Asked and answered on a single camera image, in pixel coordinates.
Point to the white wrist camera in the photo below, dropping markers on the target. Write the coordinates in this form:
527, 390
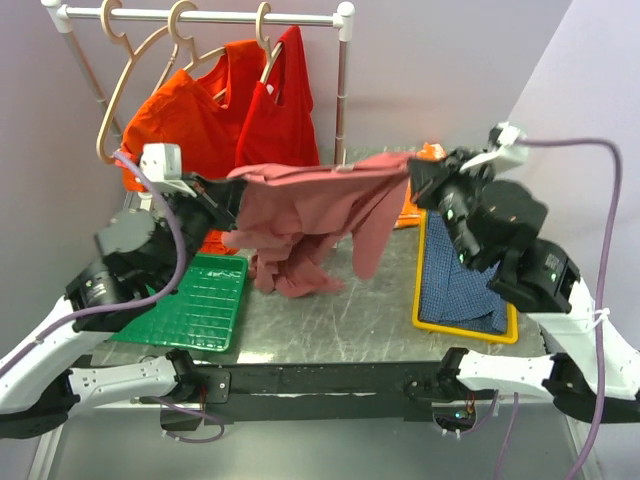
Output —
502, 153
161, 164

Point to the dusty pink t shirt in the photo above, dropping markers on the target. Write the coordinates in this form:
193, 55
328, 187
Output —
292, 217

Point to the orange white patterned shirt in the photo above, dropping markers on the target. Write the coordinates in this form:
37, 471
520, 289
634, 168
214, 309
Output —
410, 214

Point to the orange t shirt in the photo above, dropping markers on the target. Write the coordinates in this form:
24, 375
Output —
203, 116

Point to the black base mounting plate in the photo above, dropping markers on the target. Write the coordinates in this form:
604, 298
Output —
324, 391

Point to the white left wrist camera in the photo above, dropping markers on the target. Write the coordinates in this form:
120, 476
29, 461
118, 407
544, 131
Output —
161, 164

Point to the beige hanger with orange shirt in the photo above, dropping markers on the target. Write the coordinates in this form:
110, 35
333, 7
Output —
197, 58

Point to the beige hanger with red shirt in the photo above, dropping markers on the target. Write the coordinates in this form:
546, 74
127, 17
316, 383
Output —
272, 53

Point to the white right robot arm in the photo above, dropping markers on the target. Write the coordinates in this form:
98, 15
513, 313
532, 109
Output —
495, 223

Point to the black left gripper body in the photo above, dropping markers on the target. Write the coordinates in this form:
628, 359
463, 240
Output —
193, 219

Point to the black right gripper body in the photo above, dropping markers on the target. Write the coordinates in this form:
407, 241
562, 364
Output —
455, 203

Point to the green plastic tray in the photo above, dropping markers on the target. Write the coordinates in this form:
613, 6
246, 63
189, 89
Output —
201, 315

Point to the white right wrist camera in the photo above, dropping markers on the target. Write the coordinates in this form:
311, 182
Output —
502, 153

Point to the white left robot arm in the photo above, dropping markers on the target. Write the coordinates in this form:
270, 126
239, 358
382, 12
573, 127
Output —
142, 258

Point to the blue checked shirt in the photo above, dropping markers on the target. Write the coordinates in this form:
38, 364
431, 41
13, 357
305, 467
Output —
452, 295

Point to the yellow plastic tray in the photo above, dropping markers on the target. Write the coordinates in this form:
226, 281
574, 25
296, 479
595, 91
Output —
509, 337

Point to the red t shirt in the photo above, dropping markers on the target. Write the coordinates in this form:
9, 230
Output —
278, 127

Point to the white clothes rack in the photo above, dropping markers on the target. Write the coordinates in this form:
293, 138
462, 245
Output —
342, 20

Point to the empty beige hanger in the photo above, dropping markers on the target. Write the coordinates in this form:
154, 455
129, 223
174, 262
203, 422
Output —
134, 56

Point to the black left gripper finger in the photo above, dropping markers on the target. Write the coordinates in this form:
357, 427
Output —
224, 195
224, 221

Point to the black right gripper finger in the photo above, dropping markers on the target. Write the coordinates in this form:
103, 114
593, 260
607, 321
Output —
426, 198
428, 177

